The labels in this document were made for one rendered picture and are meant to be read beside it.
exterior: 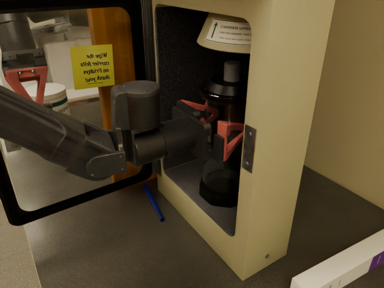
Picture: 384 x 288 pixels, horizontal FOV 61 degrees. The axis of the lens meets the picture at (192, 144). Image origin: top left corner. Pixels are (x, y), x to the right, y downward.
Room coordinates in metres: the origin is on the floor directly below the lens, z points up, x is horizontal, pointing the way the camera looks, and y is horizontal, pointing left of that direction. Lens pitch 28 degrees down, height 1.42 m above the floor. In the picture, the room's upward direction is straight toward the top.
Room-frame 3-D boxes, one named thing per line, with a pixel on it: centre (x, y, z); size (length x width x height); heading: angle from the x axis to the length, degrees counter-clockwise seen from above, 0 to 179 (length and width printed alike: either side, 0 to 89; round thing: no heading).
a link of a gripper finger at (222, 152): (0.49, -0.05, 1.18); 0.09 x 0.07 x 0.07; 123
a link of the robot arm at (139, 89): (0.44, 0.11, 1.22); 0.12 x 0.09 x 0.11; 111
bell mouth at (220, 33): (0.56, -0.10, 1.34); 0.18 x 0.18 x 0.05
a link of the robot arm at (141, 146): (0.45, 0.07, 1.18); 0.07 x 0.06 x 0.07; 123
